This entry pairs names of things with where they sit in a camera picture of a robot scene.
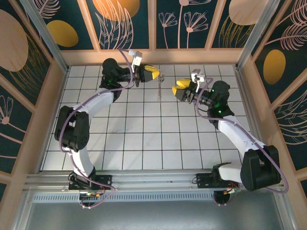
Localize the silver keyring with chain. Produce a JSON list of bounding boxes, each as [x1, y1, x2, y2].
[[155, 70, 166, 102]]

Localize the grey metal sheet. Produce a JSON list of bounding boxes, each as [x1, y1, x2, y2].
[[14, 189, 295, 230]]

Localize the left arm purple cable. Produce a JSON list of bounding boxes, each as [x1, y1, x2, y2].
[[59, 47, 134, 209]]

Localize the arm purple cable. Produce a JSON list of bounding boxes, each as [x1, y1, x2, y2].
[[195, 77, 290, 194], [59, 47, 134, 209]]

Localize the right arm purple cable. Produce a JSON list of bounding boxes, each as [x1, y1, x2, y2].
[[195, 77, 290, 194]]

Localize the aluminium side rail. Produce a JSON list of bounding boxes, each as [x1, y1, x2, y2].
[[234, 66, 268, 172]]

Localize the aluminium corner post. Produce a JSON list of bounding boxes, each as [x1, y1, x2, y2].
[[236, 0, 282, 70], [19, 0, 71, 74]]

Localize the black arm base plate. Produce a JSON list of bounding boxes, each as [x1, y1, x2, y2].
[[195, 172, 238, 190], [68, 174, 113, 192]]

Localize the aluminium mounting rail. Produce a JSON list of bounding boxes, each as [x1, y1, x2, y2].
[[23, 167, 285, 194]]

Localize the small circuit board with wires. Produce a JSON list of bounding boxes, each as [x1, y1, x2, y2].
[[224, 185, 241, 194], [79, 191, 106, 200]]

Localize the perforated grey cable duct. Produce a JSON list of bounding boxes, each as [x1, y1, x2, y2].
[[32, 192, 216, 204]]

